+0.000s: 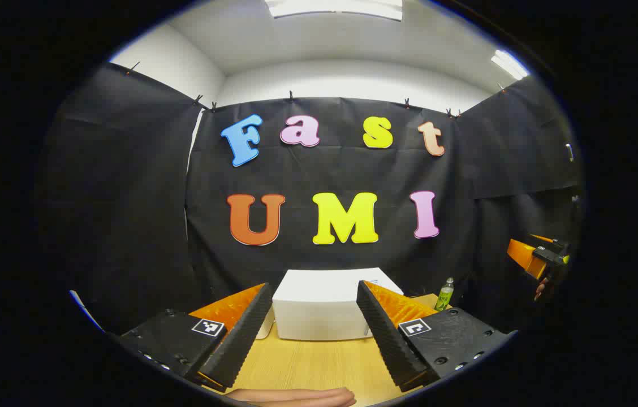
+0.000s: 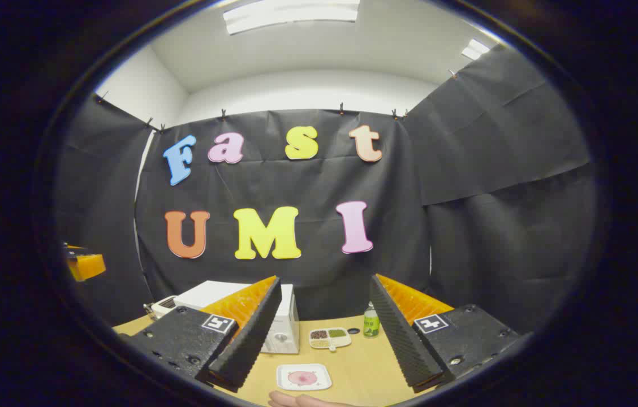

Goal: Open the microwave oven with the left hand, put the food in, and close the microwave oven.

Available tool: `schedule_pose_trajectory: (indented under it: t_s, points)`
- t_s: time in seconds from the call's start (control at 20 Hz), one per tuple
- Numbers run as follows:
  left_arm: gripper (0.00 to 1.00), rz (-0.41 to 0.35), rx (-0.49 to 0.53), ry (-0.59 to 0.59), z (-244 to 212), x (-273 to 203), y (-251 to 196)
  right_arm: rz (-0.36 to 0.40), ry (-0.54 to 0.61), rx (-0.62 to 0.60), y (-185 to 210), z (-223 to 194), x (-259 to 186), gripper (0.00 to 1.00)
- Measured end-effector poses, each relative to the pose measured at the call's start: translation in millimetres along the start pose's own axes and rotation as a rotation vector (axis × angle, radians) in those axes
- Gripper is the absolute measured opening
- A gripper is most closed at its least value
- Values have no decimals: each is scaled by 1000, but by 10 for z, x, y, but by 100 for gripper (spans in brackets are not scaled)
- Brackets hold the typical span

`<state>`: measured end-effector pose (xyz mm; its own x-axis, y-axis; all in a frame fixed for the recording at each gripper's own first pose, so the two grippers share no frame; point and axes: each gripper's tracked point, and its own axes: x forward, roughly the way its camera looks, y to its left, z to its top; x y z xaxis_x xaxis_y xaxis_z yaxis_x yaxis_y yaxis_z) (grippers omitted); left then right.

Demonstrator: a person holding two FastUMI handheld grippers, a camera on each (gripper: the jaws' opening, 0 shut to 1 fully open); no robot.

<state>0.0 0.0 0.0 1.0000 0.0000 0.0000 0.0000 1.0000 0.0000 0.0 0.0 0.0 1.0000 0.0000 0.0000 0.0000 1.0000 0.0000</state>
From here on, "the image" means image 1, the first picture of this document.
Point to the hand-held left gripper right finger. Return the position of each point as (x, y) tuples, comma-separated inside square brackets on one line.
[(387, 339)]

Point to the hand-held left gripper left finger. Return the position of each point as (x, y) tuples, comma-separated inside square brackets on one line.
[(240, 339)]

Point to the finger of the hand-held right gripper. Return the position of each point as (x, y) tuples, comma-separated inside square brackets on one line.
[(540, 238), (525, 257)]

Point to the white microwave oven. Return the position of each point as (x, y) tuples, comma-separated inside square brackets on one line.
[(319, 305)]

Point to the small white appliance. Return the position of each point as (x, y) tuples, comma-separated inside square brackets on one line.
[(265, 328)]

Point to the green drink bottle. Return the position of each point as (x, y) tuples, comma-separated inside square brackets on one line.
[(444, 297)]

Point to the ceiling light panel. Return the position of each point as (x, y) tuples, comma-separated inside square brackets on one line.
[(510, 64)]

